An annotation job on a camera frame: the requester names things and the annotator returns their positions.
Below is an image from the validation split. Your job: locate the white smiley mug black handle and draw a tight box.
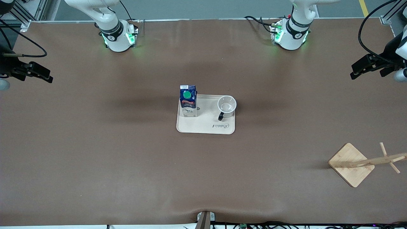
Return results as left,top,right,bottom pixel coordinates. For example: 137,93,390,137
217,95,237,121

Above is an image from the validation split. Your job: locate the wooden mug rack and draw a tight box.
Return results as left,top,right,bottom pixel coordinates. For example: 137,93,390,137
328,142,407,188

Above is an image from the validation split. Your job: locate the brown table mat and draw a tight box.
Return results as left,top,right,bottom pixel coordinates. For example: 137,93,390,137
0,18,407,227

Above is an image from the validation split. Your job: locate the cream rabbit print tray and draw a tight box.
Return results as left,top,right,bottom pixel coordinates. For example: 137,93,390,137
176,94,236,135

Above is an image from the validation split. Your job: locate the black camera cable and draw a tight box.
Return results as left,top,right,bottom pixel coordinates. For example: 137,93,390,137
358,0,398,66
0,18,48,58

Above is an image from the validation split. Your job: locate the aluminium frame profile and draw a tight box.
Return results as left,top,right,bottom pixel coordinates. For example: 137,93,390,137
379,0,407,26
8,0,51,33

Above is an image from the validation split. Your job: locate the black base cable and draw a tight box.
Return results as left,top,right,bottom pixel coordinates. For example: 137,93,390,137
119,0,146,35
244,15,279,34

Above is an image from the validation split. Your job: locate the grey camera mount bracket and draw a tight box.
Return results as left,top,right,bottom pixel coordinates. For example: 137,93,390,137
195,211,216,229

